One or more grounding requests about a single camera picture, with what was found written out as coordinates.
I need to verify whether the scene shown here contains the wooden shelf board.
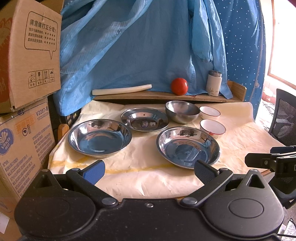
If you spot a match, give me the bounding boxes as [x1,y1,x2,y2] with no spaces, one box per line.
[94,80,247,103]

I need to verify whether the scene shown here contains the black plastic crate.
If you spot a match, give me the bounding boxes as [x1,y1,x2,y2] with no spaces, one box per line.
[48,94,81,144]

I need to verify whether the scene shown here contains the lower Vinda cardboard box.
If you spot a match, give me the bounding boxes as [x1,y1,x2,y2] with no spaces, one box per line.
[0,97,56,241]

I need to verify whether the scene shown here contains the steel deep plate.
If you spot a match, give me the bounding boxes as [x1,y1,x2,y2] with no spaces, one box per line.
[156,126,221,169]
[68,119,132,158]

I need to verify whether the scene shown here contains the blue cloth garment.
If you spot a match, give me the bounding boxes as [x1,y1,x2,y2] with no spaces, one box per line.
[53,1,232,116]

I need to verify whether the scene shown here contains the orange wooden handle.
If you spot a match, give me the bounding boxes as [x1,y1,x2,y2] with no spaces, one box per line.
[57,123,69,141]

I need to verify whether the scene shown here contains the white leek stalk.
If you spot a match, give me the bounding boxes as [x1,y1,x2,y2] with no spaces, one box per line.
[92,84,152,96]

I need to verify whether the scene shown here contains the black mesh chair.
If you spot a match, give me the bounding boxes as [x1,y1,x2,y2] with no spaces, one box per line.
[268,88,296,146]

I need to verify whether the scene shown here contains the white thermos cup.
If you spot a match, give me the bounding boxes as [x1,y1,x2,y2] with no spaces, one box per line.
[206,70,222,96]

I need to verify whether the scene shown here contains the white red-rimmed bowl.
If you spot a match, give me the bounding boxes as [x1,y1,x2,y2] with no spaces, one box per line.
[200,119,226,139]
[199,106,221,120]

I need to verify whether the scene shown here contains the steel round bowl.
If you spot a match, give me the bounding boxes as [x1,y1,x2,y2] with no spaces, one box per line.
[165,100,200,124]

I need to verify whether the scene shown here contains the blue dotted curtain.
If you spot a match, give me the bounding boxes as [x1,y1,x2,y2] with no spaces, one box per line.
[214,0,266,118]

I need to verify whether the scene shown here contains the upper cardboard box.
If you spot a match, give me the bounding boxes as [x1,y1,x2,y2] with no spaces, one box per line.
[1,0,64,113]

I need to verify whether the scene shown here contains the red tomato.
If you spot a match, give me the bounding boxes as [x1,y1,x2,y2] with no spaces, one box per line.
[171,78,189,95]

